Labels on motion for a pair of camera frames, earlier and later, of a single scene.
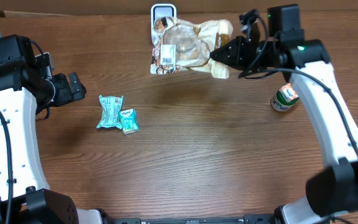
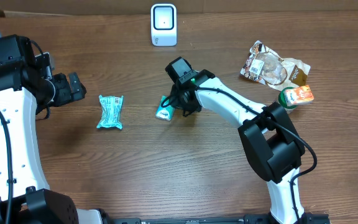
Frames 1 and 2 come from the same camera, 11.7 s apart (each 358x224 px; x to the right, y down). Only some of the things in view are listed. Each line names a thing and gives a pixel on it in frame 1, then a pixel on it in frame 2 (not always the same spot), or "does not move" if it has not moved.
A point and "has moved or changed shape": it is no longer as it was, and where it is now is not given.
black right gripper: x=238 y=48 to x=176 y=101
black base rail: x=254 y=219 does not move
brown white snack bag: x=178 y=44 has moved or changed shape
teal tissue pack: x=129 y=121 to x=166 y=113
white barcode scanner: x=159 y=10 does not move
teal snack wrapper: x=111 y=107 does not move
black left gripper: x=66 y=94 does not move
